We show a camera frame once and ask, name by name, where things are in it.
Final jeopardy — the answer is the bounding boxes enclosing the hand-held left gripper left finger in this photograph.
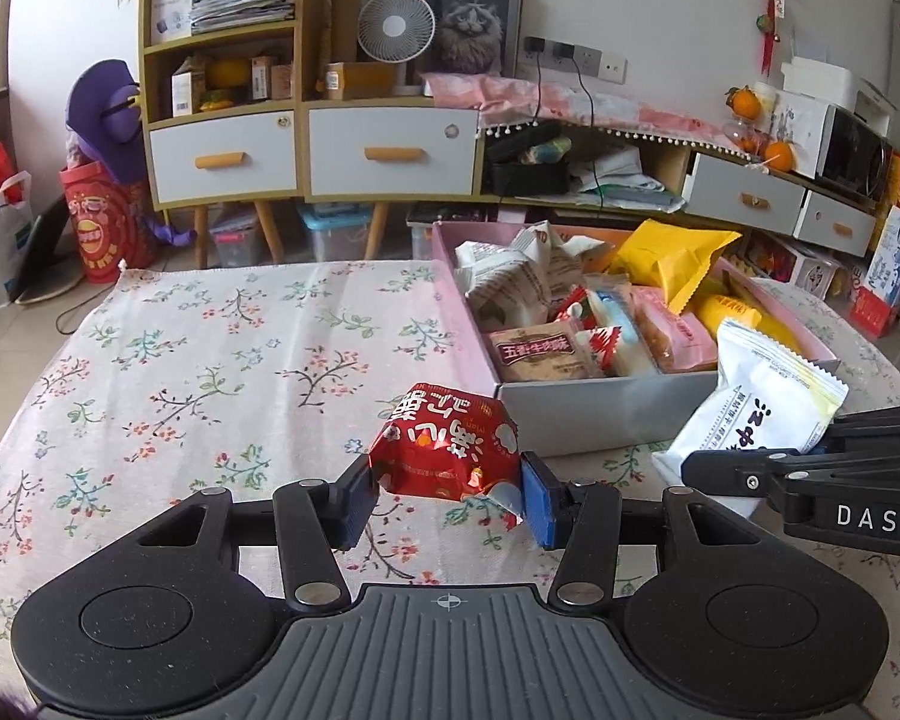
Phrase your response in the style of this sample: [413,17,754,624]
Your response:
[131,454,381,613]

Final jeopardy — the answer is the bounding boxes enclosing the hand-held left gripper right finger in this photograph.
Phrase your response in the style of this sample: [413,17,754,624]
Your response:
[521,452,779,610]

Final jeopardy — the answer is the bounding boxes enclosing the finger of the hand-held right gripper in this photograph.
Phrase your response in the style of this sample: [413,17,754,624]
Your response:
[681,451,900,511]
[823,401,900,452]

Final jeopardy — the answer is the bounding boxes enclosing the white packet black print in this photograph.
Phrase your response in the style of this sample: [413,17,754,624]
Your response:
[651,319,850,520]

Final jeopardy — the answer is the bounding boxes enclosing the pink cardboard box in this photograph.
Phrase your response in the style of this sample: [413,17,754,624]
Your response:
[429,221,842,458]

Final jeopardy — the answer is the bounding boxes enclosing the red white snack packet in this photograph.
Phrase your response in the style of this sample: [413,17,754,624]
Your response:
[367,382,526,530]

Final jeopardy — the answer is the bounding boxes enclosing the pink snack packet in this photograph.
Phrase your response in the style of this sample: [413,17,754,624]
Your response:
[630,285,721,374]

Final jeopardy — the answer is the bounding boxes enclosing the beige packet brown label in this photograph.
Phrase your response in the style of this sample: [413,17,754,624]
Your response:
[484,321,590,385]

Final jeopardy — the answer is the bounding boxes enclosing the yellow packet oval label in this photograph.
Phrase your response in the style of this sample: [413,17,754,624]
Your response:
[686,292,803,355]

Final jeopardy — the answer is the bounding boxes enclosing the small white packet red print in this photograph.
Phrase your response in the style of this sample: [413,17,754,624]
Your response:
[570,324,623,377]

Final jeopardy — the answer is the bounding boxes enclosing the white blue bread packet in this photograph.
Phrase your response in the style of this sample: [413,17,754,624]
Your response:
[589,291,657,377]

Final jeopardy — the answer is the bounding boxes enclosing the large yellow snack packet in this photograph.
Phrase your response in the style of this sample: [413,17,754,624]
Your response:
[607,219,743,314]

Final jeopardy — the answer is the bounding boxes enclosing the white packet grey print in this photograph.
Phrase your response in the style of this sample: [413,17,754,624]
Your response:
[454,221,617,331]

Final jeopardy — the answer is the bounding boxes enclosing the blue red carton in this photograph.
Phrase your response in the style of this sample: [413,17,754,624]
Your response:
[855,206,900,338]

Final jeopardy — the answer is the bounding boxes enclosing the white printed floor box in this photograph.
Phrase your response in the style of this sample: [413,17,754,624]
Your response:
[735,232,845,297]

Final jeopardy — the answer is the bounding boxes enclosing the small grey drawer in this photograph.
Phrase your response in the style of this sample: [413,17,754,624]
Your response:
[793,191,878,257]

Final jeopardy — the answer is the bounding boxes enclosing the blue lid storage bin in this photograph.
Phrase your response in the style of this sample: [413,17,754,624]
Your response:
[298,202,376,263]

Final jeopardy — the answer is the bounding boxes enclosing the microwave oven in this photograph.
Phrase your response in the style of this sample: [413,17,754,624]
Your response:
[814,103,895,205]

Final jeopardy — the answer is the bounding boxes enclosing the large grey drawer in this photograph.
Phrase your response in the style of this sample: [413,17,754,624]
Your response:
[682,152,807,233]

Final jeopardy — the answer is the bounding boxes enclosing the clear storage bin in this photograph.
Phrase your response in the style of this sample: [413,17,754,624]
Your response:
[208,206,265,267]

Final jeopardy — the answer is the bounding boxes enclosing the pile of papers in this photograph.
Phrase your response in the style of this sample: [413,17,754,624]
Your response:
[570,146,687,212]

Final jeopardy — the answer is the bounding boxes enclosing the low wooden cabinet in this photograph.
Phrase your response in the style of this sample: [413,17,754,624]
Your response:
[480,120,882,260]

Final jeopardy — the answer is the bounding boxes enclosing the white printed card box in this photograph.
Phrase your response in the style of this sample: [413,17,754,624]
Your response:
[769,90,833,181]

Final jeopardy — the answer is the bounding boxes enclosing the clear jar of oranges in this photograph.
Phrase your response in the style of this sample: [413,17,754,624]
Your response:
[731,116,770,155]

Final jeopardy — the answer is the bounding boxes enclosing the black storage bin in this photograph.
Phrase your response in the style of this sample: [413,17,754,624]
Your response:
[487,124,571,196]

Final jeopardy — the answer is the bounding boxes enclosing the wide white drawer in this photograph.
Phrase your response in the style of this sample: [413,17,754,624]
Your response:
[307,106,479,200]

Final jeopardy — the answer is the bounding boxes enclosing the white foam box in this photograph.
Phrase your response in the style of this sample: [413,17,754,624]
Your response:
[780,56,897,115]

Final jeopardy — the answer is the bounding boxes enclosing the red printed bag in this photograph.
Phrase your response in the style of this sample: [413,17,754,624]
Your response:
[58,165,158,286]

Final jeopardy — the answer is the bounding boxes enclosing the narrow white drawer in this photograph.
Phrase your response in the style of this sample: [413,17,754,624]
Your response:
[148,111,299,203]

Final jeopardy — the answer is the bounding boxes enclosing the black flat board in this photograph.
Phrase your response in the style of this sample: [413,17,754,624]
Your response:
[15,195,72,305]

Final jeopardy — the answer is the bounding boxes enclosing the pink cloth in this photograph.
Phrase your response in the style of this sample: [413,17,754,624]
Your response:
[420,73,743,158]

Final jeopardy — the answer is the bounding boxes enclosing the small brown boxes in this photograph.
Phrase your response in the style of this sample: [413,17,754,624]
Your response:
[251,56,293,102]

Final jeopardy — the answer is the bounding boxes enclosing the small white box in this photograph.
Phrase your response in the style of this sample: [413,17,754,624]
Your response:
[171,64,207,119]

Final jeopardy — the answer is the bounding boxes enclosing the yellow toy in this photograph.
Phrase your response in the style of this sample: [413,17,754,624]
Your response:
[199,58,250,110]

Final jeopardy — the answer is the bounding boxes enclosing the wooden shelf cabinet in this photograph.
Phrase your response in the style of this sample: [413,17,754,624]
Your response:
[136,0,485,263]

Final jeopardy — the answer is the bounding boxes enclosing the purple hat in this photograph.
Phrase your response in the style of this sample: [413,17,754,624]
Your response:
[66,58,147,185]

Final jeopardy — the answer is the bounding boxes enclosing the framed cat picture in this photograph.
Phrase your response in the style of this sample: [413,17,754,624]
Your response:
[409,0,526,80]

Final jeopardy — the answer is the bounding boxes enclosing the white desk fan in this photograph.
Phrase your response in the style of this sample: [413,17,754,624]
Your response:
[356,0,440,95]

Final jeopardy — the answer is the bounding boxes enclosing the stack of documents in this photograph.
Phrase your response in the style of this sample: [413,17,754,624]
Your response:
[187,0,297,35]

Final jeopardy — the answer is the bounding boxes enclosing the white appliance box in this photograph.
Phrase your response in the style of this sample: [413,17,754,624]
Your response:
[150,0,194,44]

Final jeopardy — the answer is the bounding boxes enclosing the wall socket strip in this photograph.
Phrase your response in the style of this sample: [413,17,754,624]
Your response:
[521,36,602,76]

